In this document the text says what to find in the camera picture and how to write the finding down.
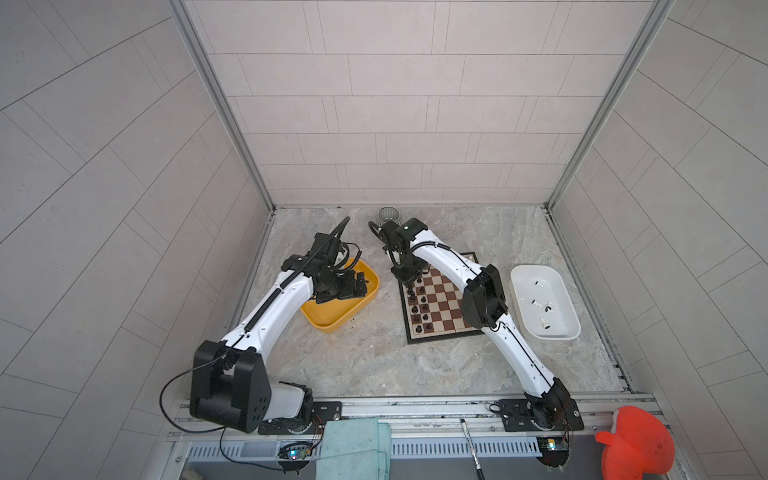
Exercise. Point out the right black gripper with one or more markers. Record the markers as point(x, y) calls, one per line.
point(405, 278)

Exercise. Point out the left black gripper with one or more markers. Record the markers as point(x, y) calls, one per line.
point(348, 289)

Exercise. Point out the yellow plastic tray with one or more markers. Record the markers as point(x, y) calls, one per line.
point(330, 316)

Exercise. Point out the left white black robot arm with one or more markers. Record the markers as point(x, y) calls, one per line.
point(230, 386)

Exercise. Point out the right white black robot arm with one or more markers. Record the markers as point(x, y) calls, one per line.
point(412, 247)

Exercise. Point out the black chess pieces on board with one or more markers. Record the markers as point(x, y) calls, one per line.
point(418, 310)

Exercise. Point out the brown white chessboard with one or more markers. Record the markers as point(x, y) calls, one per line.
point(444, 299)

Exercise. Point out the white ribbed ceramic cup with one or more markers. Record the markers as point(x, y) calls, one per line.
point(388, 214)

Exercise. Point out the white plastic tray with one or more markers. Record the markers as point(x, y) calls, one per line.
point(544, 306)

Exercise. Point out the green cloth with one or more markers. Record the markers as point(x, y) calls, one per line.
point(355, 449)

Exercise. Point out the black pen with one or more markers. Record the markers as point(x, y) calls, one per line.
point(478, 468)

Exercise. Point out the red plastic funnel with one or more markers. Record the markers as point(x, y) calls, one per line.
point(637, 444)

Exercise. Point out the aluminium rail frame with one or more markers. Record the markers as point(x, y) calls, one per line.
point(422, 428)

